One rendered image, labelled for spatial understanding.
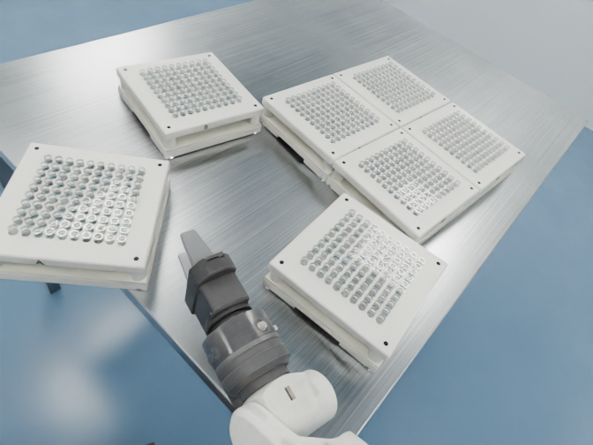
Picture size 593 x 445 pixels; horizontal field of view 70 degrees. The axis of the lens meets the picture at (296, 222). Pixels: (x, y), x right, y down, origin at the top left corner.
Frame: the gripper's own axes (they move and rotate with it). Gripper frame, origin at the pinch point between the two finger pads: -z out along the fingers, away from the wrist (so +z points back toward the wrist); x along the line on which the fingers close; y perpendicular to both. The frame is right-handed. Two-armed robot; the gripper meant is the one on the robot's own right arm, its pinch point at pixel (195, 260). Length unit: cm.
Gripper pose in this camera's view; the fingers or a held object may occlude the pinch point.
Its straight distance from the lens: 59.9
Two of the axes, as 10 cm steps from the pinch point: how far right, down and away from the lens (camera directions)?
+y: 8.0, -3.1, 5.1
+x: -2.6, 5.7, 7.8
